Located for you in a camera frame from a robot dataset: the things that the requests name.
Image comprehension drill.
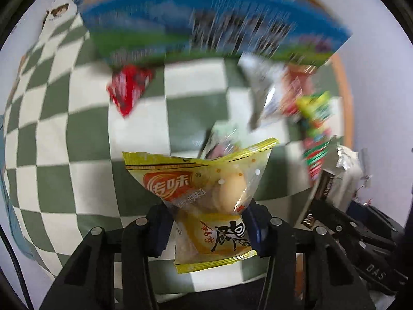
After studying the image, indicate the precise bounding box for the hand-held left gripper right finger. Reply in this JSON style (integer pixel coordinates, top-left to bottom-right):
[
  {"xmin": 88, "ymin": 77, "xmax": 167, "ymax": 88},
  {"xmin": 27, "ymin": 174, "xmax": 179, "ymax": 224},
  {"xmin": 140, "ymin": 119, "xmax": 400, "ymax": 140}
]
[{"xmin": 240, "ymin": 200, "xmax": 376, "ymax": 310}]

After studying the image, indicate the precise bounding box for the red snack packet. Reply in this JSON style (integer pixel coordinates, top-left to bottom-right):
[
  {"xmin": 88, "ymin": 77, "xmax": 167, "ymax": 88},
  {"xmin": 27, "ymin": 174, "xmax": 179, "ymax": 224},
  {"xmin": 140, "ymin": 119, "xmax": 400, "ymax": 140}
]
[{"xmin": 106, "ymin": 64, "xmax": 155, "ymax": 117}]

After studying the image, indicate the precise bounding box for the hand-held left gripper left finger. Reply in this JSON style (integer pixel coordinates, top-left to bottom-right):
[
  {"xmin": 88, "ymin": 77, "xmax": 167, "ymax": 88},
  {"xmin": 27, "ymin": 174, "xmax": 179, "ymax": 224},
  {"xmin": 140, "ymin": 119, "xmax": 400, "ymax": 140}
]
[{"xmin": 39, "ymin": 205, "xmax": 176, "ymax": 310}]

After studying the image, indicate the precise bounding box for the white bear print pillow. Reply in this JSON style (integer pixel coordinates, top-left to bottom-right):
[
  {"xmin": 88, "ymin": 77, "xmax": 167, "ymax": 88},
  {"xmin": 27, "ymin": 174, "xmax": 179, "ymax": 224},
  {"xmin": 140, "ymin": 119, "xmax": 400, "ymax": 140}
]
[{"xmin": 42, "ymin": 0, "xmax": 78, "ymax": 29}]

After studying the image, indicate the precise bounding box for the green fruit candy packet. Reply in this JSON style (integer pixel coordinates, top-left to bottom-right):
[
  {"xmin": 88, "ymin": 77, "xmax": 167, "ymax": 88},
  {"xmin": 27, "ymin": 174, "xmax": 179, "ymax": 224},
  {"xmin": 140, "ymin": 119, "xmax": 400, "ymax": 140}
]
[{"xmin": 295, "ymin": 91, "xmax": 334, "ymax": 136}]

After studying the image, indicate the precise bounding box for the cardboard box with blue print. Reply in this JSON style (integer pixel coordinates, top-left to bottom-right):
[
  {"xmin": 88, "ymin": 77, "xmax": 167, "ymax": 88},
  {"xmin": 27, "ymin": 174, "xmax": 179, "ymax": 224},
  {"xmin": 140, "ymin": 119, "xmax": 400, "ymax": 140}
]
[{"xmin": 77, "ymin": 0, "xmax": 353, "ymax": 72}]

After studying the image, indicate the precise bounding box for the green white checkered blanket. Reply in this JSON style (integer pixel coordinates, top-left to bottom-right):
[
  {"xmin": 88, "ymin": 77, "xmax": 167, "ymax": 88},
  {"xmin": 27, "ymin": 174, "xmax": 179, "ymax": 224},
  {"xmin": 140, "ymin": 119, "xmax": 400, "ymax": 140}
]
[{"xmin": 0, "ymin": 13, "xmax": 352, "ymax": 298}]

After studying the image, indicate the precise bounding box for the yellow biscuit snack packet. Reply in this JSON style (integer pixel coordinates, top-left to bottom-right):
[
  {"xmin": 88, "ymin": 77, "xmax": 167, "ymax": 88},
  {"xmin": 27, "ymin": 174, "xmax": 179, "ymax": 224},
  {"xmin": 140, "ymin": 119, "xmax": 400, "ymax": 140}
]
[{"xmin": 122, "ymin": 138, "xmax": 280, "ymax": 274}]

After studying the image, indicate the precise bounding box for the silver clear snack packet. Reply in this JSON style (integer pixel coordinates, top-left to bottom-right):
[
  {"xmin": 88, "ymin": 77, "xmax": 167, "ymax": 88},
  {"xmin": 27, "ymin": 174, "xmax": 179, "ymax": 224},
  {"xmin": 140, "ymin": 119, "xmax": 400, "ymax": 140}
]
[{"xmin": 238, "ymin": 53, "xmax": 318, "ymax": 130}]

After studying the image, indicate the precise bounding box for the red packet with green edge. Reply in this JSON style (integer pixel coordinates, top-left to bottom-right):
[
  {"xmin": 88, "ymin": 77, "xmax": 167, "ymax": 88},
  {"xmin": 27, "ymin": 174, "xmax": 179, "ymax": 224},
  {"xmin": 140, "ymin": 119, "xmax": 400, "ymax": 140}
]
[{"xmin": 301, "ymin": 136, "xmax": 336, "ymax": 181}]

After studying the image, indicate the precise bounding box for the black cable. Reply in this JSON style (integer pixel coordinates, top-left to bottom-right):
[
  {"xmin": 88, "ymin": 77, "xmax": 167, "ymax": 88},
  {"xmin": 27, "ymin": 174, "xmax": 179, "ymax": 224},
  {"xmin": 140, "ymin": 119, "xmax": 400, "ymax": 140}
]
[{"xmin": 0, "ymin": 226, "xmax": 33, "ymax": 310}]

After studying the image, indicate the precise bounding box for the clear plastic snack packet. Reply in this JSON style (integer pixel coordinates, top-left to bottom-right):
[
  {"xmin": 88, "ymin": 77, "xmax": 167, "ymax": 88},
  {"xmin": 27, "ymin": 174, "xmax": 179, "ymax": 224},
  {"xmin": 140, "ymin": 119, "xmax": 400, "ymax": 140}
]
[{"xmin": 198, "ymin": 121, "xmax": 255, "ymax": 160}]

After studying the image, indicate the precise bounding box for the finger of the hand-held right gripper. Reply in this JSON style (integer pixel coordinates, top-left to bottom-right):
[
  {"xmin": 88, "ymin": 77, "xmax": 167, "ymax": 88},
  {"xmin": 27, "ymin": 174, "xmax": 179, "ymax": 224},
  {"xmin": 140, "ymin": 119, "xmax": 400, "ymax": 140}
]
[
  {"xmin": 322, "ymin": 224, "xmax": 366, "ymax": 259},
  {"xmin": 311, "ymin": 199, "xmax": 397, "ymax": 250}
]

